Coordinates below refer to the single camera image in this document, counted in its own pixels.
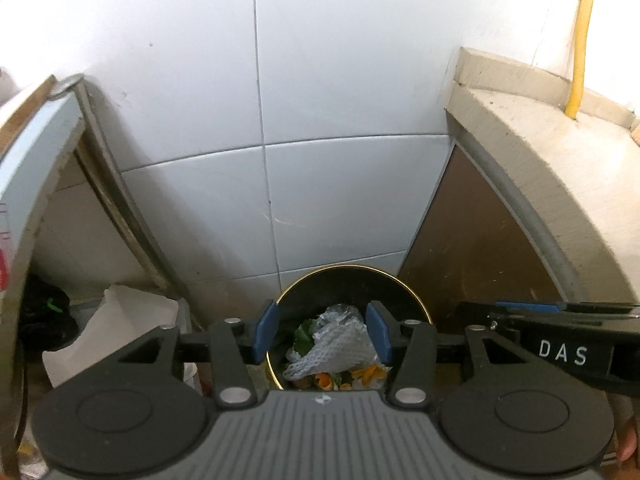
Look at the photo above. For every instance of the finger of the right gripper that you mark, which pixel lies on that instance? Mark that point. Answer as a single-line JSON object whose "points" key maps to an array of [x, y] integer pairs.
{"points": [[471, 313], [582, 307]]}

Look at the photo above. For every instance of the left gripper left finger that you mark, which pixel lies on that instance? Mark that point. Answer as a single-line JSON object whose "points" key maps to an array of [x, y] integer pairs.
{"points": [[232, 345]]}

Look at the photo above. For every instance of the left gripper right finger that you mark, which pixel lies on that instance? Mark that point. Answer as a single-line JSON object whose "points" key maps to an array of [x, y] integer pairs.
{"points": [[409, 349]]}

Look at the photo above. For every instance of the white foam fruit net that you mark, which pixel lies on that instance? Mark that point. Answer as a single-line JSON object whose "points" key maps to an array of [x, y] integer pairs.
{"points": [[341, 349]]}

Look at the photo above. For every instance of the dark green leafy vegetable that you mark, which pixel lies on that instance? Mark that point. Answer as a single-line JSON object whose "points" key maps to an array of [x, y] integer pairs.
{"points": [[305, 337]]}

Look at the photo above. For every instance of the black round trash bin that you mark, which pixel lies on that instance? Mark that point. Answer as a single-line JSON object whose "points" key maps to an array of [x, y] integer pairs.
{"points": [[351, 284]]}

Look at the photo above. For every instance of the person's right hand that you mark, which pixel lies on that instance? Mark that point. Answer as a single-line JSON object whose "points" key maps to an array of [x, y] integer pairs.
{"points": [[628, 437]]}

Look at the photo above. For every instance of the orange peel piece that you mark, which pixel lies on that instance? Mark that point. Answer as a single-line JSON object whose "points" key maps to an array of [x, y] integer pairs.
{"points": [[369, 376], [324, 382]]}

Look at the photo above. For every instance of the orange peel piece near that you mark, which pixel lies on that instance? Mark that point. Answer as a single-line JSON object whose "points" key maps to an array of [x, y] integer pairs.
{"points": [[324, 382]]}

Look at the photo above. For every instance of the clear plastic bag far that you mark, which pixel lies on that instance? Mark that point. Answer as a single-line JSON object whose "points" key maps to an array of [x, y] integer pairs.
{"points": [[338, 315]]}

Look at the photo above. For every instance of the white paper bag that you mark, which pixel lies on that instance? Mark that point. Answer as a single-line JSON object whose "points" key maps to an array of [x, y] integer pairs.
{"points": [[105, 326]]}

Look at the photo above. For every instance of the yellow gas pipe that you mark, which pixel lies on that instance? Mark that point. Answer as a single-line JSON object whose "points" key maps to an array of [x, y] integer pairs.
{"points": [[577, 85]]}

